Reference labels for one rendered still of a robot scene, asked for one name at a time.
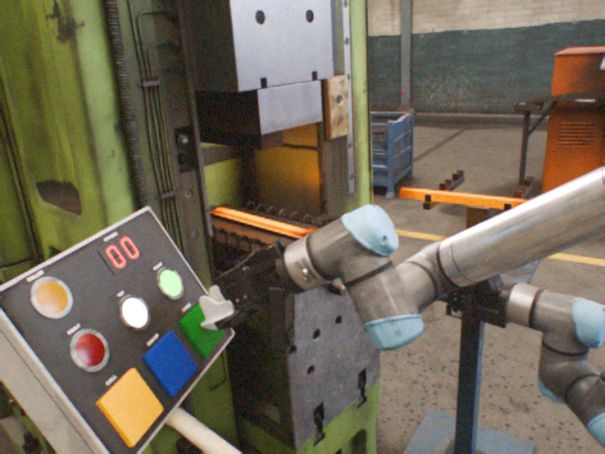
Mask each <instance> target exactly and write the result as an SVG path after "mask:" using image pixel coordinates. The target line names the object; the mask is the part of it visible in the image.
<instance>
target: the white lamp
mask: <svg viewBox="0 0 605 454"><path fill-rule="evenodd" d="M123 316H124V318H125V320H127V321H128V322H129V323H130V324H131V325H133V326H142V325H144V324H145V323H146V321H147V310H146V308H145V306H144V305H143V304H142V303H141V302H140V301H138V300H136V299H129V300H127V301H126V302H125V303H124V304H123Z"/></svg>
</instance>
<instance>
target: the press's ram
mask: <svg viewBox="0 0 605 454"><path fill-rule="evenodd" d="M182 5H183V13H184V21H185V28H186V36H187V42H188V50H189V58H190V65H191V73H192V80H193V88H194V92H223V93H241V92H248V91H249V90H255V89H260V88H268V87H275V86H281V85H288V84H294V83H301V82H307V81H312V80H321V79H332V78H333V77H334V63H333V39H331V14H330V0H182Z"/></svg>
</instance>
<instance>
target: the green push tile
mask: <svg viewBox="0 0 605 454"><path fill-rule="evenodd" d="M205 320H207V319H206V317H205V315H204V312H202V310H201V306H200V304H199V302H197V303H196V304H195V305H194V306H193V307H192V308H191V310H190V311H189V312H188V313H187V314H186V315H185V316H184V317H183V318H182V319H181V320H180V321H179V322H177V324H179V325H180V327H181V329H182V330H183V332H184V334H185V335H186V337H187V338H188V339H189V340H190V342H191V343H192V344H193V346H194V347H195V349H196V350H197V352H198V353H199V354H200V356H201V357H202V359H206V358H207V357H208V356H209V354H210V353H211V352H212V350H213V349H214V348H215V347H216V345H217V344H218V343H219V342H220V340H221V339H222V338H223V337H225V336H226V334H225V332H223V331H222V329H221V331H218V329H209V328H204V327H201V326H200V324H201V323H203V322H204V321H205Z"/></svg>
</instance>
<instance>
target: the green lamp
mask: <svg viewBox="0 0 605 454"><path fill-rule="evenodd" d="M161 283H162V286H163V288H164V291H165V292H167V293H168V294H169V295H173V296H175V295H177V294H179V292H180V290H181V283H180V280H179V278H178V277H177V275H176V274H175V273H173V272H172V271H164V272H163V273H162V275H161Z"/></svg>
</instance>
